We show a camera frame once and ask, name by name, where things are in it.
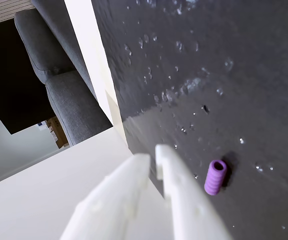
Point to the brown cardboard box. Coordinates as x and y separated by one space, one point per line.
59 132

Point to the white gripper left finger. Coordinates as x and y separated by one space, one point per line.
109 200

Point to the black table mat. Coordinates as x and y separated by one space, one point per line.
221 75

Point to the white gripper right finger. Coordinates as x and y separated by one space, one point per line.
184 200

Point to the purple ribbed pen grip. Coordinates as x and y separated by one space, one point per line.
215 178

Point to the grey fabric sofa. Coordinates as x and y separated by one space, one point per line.
59 75

